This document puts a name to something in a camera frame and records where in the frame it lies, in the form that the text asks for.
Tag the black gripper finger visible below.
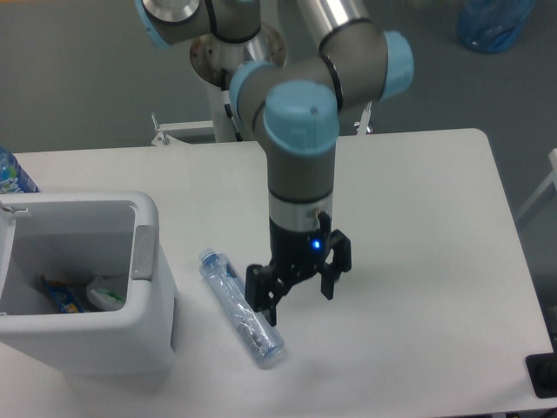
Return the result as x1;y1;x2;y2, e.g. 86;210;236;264
318;230;352;300
245;262;295;327

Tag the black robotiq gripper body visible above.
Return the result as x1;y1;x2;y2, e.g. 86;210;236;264
270;215;332;283

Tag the clear plastic water bottle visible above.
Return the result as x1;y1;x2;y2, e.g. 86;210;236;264
198;248;285;368

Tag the white paper carton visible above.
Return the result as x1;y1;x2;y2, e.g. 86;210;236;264
86;276;128;312

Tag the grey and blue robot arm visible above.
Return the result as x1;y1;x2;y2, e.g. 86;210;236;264
226;1;414;324

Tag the white plastic trash can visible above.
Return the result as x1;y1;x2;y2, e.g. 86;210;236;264
1;192;178;374

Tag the blue snack wrapper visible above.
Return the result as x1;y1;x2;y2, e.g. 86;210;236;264
40;274;87;314

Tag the black device at table edge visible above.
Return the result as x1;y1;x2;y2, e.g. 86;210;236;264
526;353;556;399

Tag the blue plastic bag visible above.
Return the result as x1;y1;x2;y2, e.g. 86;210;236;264
456;0;536;54

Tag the blue labelled bottle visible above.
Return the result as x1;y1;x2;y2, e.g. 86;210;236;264
1;147;40;194

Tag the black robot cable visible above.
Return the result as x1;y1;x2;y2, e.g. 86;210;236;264
219;68;244;143

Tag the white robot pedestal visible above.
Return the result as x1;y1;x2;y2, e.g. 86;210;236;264
150;24;375;147

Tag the white frame at right edge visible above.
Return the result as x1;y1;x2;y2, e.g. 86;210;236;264
515;149;556;228

